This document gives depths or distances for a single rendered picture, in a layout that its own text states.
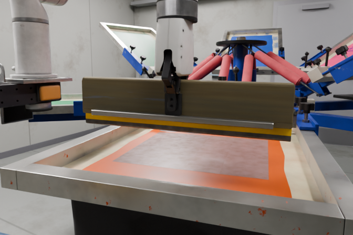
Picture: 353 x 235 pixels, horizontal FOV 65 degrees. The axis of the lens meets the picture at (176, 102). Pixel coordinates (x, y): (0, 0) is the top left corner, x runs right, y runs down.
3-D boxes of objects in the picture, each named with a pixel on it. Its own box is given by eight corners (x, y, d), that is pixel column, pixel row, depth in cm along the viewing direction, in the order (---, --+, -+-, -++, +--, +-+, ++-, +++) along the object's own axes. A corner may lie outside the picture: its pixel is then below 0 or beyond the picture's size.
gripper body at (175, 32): (167, 19, 56) (167, 74, 58) (146, 9, 47) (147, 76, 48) (203, 17, 54) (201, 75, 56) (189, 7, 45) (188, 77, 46)
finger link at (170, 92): (165, 78, 51) (165, 114, 52) (159, 79, 48) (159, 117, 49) (182, 78, 50) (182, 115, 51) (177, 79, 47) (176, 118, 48)
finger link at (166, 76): (170, 39, 50) (175, 65, 53) (157, 63, 44) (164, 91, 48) (177, 39, 49) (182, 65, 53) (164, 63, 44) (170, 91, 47)
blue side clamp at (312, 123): (317, 148, 78) (319, 124, 77) (298, 147, 79) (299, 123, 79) (303, 126, 106) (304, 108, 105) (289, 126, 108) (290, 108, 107)
